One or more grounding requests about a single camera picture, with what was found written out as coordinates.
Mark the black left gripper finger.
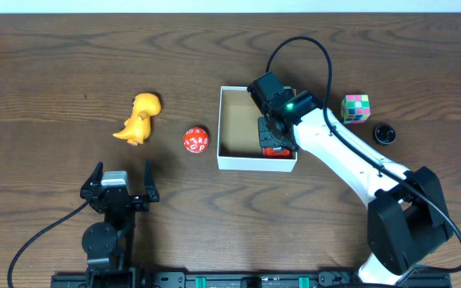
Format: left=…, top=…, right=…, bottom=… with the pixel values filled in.
left=89, top=162, right=103, bottom=187
left=143, top=160, right=156, bottom=192

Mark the white cardboard box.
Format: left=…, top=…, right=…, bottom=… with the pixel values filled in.
left=216, top=86, right=298, bottom=172

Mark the multicoloured puzzle cube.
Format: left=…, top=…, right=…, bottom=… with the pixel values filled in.
left=340, top=94, right=371, bottom=124

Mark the red toy robot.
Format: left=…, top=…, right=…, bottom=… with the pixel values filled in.
left=262, top=147, right=291, bottom=158

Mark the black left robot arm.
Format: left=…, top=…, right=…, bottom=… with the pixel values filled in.
left=80, top=162, right=159, bottom=273

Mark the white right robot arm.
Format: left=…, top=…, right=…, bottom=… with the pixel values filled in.
left=186, top=72, right=455, bottom=287

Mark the orange toy dinosaur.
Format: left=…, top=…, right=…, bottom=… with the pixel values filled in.
left=113, top=93, right=162, bottom=146

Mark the red ball with white letters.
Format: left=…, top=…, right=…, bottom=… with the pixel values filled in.
left=183, top=126, right=210, bottom=154

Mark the small black round cap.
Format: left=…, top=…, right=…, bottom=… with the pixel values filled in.
left=374, top=124, right=396, bottom=146

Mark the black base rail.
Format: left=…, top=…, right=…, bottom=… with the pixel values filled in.
left=50, top=268, right=451, bottom=288

